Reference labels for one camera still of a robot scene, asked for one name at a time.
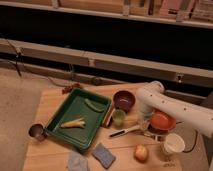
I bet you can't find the white plastic cup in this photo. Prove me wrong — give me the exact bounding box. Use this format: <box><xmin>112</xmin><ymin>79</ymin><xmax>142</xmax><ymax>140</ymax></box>
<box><xmin>163</xmin><ymin>133</ymin><xmax>185</xmax><ymax>155</ymax></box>

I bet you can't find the black power cable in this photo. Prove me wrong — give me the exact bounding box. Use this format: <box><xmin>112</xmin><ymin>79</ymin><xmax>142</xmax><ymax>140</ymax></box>
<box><xmin>183</xmin><ymin>130</ymin><xmax>199</xmax><ymax>154</ymax></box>

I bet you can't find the orange red bowl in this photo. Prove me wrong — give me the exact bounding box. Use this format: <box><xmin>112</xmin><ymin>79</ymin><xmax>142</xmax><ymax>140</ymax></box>
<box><xmin>150</xmin><ymin>111</ymin><xmax>176</xmax><ymax>130</ymax></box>

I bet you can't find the red yellow apple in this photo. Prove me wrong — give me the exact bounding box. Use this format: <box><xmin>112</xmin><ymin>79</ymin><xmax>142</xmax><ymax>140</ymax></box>
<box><xmin>134</xmin><ymin>144</ymin><xmax>149</xmax><ymax>162</ymax></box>

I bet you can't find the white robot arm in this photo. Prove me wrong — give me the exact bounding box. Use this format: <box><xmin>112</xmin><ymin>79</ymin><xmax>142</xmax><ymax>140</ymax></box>
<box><xmin>136</xmin><ymin>81</ymin><xmax>213</xmax><ymax>138</ymax></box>

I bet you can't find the green plastic tray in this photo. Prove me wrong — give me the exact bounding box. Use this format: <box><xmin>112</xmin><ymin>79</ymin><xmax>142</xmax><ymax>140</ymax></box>
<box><xmin>45</xmin><ymin>88</ymin><xmax>111</xmax><ymax>150</ymax></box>

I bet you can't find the green cucumber toy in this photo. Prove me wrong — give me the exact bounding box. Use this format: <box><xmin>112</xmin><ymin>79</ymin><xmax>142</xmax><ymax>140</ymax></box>
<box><xmin>84</xmin><ymin>98</ymin><xmax>104</xmax><ymax>113</ymax></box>

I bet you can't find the grey metal rail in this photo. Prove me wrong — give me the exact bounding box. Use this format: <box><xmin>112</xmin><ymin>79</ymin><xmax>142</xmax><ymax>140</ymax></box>
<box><xmin>0</xmin><ymin>38</ymin><xmax>213</xmax><ymax>88</ymax></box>

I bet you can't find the silver metal cup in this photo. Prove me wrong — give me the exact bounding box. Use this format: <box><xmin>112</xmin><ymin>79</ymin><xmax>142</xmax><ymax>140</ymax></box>
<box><xmin>28</xmin><ymin>124</ymin><xmax>46</xmax><ymax>141</ymax></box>

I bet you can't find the blue sponge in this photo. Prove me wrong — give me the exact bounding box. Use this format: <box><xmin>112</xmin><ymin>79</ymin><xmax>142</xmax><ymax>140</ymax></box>
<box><xmin>92</xmin><ymin>143</ymin><xmax>116</xmax><ymax>169</ymax></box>

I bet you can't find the dark maroon bowl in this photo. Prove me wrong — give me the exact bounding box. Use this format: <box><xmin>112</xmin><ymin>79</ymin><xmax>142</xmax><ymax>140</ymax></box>
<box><xmin>113</xmin><ymin>90</ymin><xmax>136</xmax><ymax>112</ymax></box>

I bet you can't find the small green cup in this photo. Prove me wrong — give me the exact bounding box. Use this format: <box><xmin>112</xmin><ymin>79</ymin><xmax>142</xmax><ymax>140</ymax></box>
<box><xmin>112</xmin><ymin>109</ymin><xmax>126</xmax><ymax>126</ymax></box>

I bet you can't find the light blue towel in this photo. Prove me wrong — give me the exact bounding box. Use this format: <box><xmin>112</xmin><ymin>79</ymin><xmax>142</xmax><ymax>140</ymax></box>
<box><xmin>67</xmin><ymin>151</ymin><xmax>89</xmax><ymax>171</ymax></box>

